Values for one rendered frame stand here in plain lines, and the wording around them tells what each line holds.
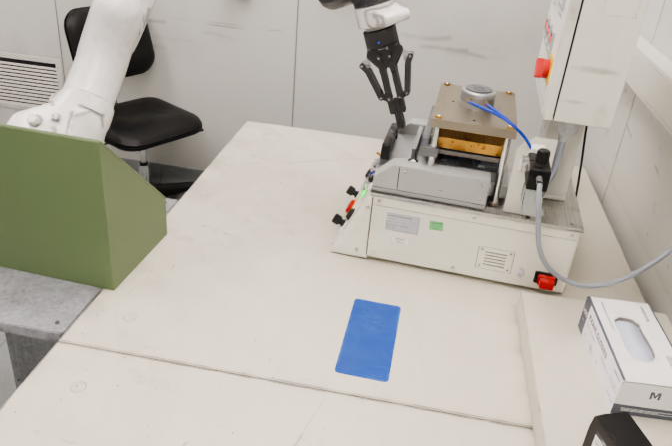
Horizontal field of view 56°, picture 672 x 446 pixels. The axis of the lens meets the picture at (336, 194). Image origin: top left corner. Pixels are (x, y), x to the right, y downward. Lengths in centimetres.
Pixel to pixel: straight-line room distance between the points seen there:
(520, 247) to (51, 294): 99
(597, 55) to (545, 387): 61
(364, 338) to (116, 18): 84
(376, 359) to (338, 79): 199
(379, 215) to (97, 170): 60
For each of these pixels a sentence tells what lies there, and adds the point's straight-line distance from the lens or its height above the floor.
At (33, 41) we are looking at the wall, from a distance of 358.
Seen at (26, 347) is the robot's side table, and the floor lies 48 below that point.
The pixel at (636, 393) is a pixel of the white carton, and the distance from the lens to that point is 118.
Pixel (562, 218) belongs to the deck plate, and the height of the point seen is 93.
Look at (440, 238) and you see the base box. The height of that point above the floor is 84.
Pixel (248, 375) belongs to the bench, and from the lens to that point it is 117.
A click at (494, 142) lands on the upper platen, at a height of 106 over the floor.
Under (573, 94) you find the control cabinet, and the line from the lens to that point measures 131.
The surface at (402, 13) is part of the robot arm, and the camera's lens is 139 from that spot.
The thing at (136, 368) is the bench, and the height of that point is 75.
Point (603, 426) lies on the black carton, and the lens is 106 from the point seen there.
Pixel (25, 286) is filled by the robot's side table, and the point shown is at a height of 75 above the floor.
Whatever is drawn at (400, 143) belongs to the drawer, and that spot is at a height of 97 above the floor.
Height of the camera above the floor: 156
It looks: 27 degrees down
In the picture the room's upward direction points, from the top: 5 degrees clockwise
